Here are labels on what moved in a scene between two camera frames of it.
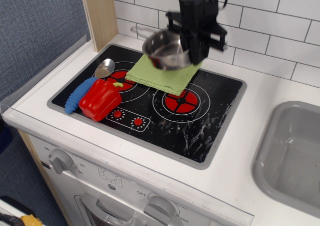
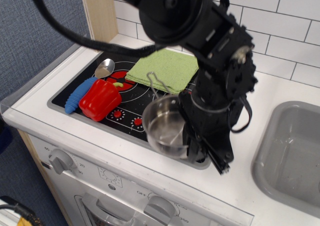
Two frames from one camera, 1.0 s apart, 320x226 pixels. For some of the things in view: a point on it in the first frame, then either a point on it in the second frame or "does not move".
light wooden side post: [99, 8] does not move
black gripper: [197, 22] → [208, 132]
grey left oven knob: [60, 160] does not move
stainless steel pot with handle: [162, 47] → [163, 123]
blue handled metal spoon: [104, 68] does not move
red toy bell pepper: [99, 98] does not move
